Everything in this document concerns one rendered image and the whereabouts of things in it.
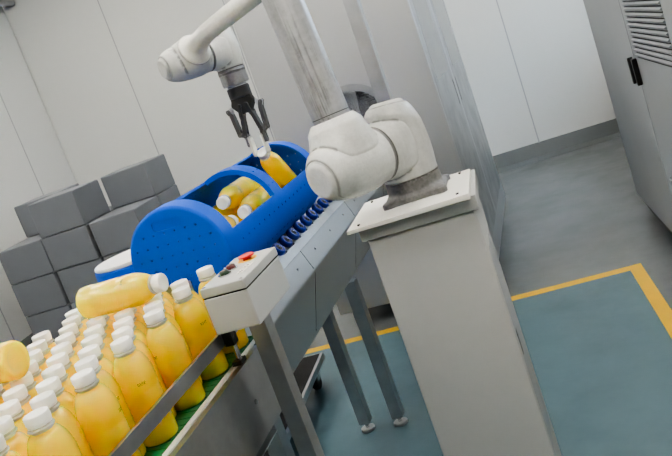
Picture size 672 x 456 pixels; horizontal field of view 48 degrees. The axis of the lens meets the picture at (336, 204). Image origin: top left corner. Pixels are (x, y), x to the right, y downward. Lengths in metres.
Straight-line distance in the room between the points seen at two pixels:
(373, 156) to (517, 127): 5.06
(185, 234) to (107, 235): 3.69
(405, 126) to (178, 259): 0.68
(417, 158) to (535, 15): 4.90
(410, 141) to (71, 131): 6.16
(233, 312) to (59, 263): 4.40
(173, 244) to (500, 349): 0.91
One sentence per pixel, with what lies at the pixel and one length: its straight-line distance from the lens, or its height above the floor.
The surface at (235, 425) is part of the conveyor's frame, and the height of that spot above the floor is 0.82.
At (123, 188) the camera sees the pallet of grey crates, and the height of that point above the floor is 1.06.
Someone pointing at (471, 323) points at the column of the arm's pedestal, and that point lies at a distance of 2.07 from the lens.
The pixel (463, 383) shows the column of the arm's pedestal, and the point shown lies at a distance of 2.15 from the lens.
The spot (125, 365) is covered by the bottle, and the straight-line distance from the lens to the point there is 1.40.
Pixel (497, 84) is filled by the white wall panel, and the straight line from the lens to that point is 6.86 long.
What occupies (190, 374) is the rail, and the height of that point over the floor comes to 0.97.
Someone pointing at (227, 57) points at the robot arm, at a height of 1.55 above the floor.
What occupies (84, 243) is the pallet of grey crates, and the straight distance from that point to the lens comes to 5.71.
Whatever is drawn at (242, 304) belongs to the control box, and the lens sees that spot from 1.50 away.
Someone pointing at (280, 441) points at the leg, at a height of 0.56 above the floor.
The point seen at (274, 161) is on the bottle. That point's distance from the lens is 2.51.
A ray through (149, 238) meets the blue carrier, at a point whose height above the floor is 1.17.
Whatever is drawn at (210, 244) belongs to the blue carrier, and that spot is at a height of 1.11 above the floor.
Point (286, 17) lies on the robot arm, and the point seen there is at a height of 1.57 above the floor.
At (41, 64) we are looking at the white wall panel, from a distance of 7.98.
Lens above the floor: 1.44
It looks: 10 degrees down
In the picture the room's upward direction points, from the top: 20 degrees counter-clockwise
